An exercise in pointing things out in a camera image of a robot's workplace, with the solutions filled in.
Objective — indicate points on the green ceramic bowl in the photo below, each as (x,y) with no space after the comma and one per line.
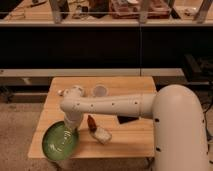
(58,142)

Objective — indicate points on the black rectangular box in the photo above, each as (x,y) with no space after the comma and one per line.
(123,120)

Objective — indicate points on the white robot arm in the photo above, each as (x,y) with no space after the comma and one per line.
(180,140)

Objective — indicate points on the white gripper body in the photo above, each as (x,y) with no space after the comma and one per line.
(72,124)

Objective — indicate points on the wooden table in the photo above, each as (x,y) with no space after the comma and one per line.
(132,139)

